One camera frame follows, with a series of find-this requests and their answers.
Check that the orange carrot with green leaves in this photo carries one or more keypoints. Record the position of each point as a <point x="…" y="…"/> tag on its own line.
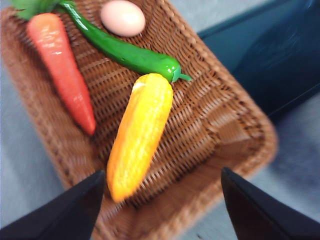
<point x="57" y="62"/>

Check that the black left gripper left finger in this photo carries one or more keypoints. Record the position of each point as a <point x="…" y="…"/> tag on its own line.
<point x="62" y="215"/>

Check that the green chili pepper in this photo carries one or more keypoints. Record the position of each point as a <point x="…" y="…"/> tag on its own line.
<point x="130" y="55"/>

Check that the pale brown egg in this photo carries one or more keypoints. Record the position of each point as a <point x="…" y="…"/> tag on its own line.
<point x="123" y="18"/>

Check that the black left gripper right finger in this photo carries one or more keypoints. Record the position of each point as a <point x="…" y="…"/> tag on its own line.
<point x="262" y="215"/>

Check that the brown wicker basket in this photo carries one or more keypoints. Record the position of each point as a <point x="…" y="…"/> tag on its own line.
<point x="200" y="125"/>

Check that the yellow corn cob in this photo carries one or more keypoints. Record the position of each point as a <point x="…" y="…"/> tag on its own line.
<point x="142" y="130"/>

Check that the black rectangular tray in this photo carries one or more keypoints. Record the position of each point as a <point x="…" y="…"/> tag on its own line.
<point x="275" y="50"/>

